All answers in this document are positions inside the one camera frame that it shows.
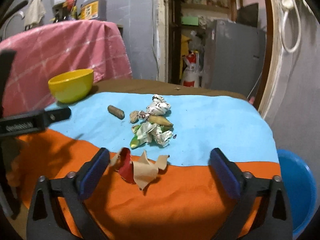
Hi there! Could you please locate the green white wrapper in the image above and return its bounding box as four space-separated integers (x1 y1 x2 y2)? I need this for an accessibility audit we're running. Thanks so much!
130 121 173 149

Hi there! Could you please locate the red white sack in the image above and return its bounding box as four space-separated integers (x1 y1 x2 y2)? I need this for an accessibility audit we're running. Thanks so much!
181 50 202 88

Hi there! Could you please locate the yellow plastic bowl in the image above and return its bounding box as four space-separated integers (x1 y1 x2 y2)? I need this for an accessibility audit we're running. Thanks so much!
48 69 94 103

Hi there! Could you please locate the white hanging hose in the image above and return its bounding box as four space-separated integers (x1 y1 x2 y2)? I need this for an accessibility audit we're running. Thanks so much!
280 0 303 54

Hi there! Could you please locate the pink checked cloth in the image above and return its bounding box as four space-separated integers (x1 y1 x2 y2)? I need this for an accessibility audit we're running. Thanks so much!
1 20 132 116

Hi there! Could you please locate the small tan scrap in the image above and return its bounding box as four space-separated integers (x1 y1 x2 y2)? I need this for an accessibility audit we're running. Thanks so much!
130 111 139 124

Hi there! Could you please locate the yellow brown peel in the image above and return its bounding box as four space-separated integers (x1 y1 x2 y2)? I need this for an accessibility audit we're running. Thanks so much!
148 115 173 127

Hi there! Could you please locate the large oil jug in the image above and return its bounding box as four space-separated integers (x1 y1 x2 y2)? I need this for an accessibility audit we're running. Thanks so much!
80 0 107 21

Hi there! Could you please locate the brown paper red scrap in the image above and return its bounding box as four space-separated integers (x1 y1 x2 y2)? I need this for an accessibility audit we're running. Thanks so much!
110 148 169 191

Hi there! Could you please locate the green box on shelf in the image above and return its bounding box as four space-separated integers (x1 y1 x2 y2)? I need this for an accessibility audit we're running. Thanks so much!
181 16 199 26

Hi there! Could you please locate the brown cylindrical scrap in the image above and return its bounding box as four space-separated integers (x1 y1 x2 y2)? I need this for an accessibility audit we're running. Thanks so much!
107 105 125 120

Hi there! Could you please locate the blue plastic basin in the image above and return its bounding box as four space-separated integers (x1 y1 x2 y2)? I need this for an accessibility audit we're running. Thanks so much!
277 149 317 239

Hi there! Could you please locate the beige hanging towel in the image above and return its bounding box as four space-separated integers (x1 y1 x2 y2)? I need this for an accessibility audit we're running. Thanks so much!
24 0 46 28

